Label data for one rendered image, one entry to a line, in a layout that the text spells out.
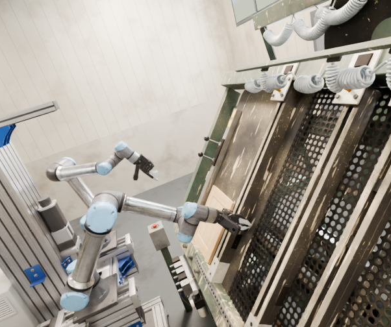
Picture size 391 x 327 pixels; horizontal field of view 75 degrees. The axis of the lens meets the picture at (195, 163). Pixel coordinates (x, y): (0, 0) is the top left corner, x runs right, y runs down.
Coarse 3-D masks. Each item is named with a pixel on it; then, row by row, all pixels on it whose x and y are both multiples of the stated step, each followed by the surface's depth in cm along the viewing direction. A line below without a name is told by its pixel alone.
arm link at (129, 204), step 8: (104, 192) 115; (112, 192) 118; (120, 192) 123; (120, 200) 119; (128, 200) 121; (136, 200) 123; (144, 200) 126; (120, 208) 119; (128, 208) 121; (136, 208) 122; (144, 208) 123; (152, 208) 124; (160, 208) 126; (168, 208) 128; (176, 208) 131; (152, 216) 125; (160, 216) 126; (168, 216) 127; (176, 216) 128
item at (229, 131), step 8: (240, 112) 174; (232, 120) 174; (232, 128) 175; (224, 136) 178; (224, 144) 176; (224, 152) 178; (216, 168) 179; (208, 176) 182; (208, 184) 181; (208, 192) 182; (200, 200) 184
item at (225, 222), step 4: (220, 216) 122; (224, 216) 121; (220, 220) 121; (224, 220) 120; (228, 220) 119; (220, 224) 121; (224, 224) 120; (228, 224) 118; (232, 224) 117; (236, 224) 117; (228, 228) 118; (232, 228) 117; (236, 228) 115; (240, 228) 116; (232, 232) 117; (236, 232) 115
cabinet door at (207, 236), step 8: (216, 192) 170; (208, 200) 176; (216, 200) 167; (224, 200) 158; (216, 208) 164; (232, 208) 150; (200, 224) 178; (208, 224) 167; (216, 224) 158; (200, 232) 175; (208, 232) 164; (216, 232) 155; (200, 240) 171; (208, 240) 162; (216, 240) 153; (200, 248) 168; (208, 248) 158; (208, 256) 156
